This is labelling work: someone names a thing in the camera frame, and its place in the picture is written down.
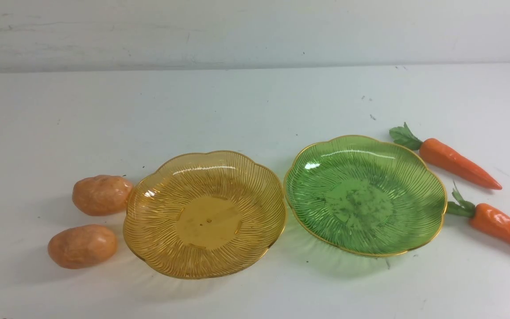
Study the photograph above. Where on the toy potato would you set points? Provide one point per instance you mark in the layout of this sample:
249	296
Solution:
102	195
83	246

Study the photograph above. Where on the toy carrot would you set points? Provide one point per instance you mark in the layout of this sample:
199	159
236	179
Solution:
443	156
483	217

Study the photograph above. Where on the amber ribbed plastic bowl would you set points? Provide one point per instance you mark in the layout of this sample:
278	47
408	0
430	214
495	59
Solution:
205	215

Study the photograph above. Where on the green ribbed plastic bowl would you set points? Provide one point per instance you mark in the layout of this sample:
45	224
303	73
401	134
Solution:
366	197

